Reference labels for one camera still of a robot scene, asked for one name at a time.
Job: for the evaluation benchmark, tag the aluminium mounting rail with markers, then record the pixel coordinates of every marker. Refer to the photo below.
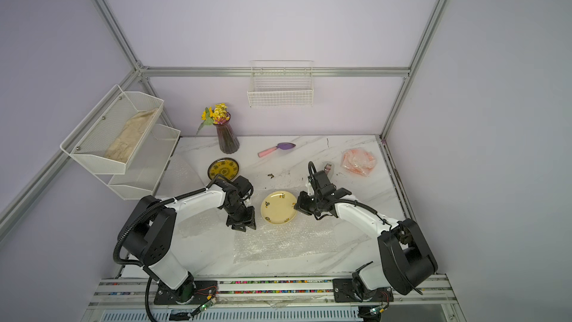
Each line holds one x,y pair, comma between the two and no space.
269,292

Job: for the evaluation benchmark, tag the yellow flower bouquet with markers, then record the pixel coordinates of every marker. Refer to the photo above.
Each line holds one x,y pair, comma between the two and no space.
217,115

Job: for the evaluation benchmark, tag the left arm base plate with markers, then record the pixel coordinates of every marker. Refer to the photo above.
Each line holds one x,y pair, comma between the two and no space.
194,294

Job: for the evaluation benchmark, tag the white mesh shelf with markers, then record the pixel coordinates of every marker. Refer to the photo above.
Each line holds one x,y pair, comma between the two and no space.
89,141
145,172

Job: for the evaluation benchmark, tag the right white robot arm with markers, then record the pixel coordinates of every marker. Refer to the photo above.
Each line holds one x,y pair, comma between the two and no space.
405,258

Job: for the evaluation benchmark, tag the grey tape dispenser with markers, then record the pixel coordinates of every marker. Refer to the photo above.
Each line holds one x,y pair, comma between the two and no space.
328,168

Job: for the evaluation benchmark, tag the white mesh lower shelf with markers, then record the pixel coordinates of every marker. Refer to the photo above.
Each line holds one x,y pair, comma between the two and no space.
145,172

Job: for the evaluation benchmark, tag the dark yellow patterned plate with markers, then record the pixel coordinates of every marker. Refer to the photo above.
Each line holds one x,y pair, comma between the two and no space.
226,167

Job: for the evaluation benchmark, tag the beige folded cloth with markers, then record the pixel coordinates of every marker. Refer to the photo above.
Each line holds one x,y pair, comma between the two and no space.
124,145

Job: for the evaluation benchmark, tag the white wire wall basket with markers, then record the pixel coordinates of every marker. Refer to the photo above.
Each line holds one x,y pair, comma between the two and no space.
281,84

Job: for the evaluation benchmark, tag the white mesh upper shelf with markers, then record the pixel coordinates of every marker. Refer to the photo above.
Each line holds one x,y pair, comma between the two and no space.
89,141

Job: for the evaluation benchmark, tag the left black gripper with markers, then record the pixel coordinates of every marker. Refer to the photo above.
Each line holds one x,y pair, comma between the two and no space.
249,221

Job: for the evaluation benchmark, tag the dark glass vase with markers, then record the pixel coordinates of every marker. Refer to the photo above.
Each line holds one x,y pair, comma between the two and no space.
228,141

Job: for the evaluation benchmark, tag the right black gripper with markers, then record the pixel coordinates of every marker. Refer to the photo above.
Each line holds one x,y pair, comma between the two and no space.
299,204

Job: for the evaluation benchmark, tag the cream yellow plate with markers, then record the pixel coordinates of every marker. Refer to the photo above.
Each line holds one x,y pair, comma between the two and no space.
278,208

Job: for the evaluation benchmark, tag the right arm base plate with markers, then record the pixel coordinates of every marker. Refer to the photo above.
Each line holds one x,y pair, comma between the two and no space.
351,291

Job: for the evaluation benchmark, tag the pink purple scoop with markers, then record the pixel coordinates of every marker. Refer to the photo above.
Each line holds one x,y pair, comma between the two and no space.
279,146

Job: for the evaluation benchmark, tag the orange plate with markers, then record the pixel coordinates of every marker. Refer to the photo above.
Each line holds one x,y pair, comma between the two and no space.
359,162

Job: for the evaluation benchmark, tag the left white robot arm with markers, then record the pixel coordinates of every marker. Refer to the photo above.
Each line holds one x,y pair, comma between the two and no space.
146,239

